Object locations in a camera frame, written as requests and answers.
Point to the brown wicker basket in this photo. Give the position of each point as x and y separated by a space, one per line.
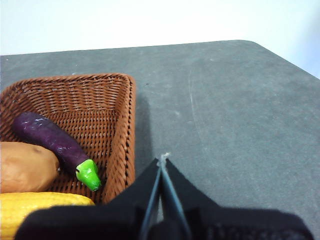
100 120

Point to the purple eggplant with green stem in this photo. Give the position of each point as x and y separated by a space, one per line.
55 140

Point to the yellow corn cob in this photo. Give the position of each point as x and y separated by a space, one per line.
37 202

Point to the brown potato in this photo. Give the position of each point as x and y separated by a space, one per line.
25 167

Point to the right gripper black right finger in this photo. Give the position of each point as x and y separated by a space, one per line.
237 225

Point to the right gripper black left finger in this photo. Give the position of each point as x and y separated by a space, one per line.
100 222

